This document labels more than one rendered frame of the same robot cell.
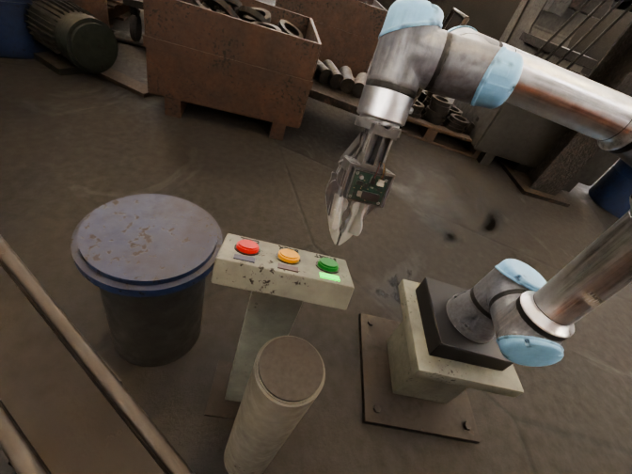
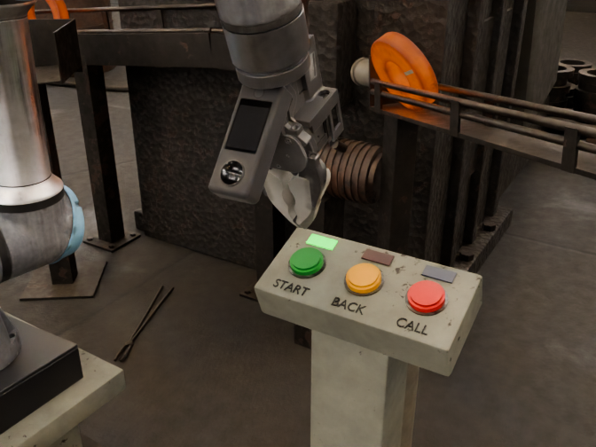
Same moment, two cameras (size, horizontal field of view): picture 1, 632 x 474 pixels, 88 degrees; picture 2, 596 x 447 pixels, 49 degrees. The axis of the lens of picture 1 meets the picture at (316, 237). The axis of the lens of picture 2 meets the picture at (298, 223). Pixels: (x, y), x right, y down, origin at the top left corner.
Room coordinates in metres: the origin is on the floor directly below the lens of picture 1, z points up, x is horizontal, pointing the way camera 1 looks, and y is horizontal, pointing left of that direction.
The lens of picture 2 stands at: (0.94, 0.42, 0.99)
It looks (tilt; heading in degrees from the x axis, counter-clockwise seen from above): 26 degrees down; 223
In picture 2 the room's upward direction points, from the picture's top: straight up
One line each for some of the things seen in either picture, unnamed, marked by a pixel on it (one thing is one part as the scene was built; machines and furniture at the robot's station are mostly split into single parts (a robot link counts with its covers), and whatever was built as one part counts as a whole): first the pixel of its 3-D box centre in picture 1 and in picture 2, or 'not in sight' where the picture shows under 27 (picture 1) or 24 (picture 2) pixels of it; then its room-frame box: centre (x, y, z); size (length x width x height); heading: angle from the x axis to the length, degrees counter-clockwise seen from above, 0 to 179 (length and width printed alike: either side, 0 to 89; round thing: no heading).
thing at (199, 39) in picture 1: (237, 58); not in sight; (2.22, 0.91, 0.33); 0.93 x 0.73 x 0.66; 109
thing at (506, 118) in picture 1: (537, 115); not in sight; (3.52, -1.52, 0.43); 1.23 x 0.93 x 0.87; 100
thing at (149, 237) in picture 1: (156, 287); not in sight; (0.50, 0.36, 0.21); 0.32 x 0.32 x 0.43
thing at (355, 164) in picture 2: not in sight; (333, 248); (-0.09, -0.44, 0.27); 0.22 x 0.13 x 0.53; 102
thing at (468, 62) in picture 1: (469, 70); not in sight; (0.56, -0.12, 0.96); 0.11 x 0.11 x 0.08; 2
